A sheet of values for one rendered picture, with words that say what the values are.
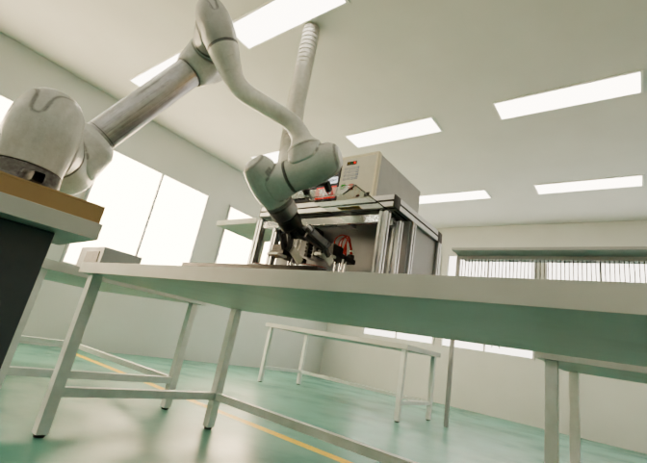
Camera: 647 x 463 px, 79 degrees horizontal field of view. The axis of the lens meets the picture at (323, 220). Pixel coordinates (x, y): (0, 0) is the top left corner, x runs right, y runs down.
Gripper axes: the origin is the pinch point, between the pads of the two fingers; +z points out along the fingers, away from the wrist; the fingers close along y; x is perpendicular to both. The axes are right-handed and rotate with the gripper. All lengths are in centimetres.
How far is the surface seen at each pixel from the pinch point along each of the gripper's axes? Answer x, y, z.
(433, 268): -35, -21, 39
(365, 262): -18.1, -4.6, 18.5
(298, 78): -203, 130, -12
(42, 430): 80, 113, 23
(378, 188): -37.3, -11.2, -2.3
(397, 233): -22.8, -20.3, 8.2
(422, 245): -33.8, -21.3, 24.7
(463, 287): 23, -61, -17
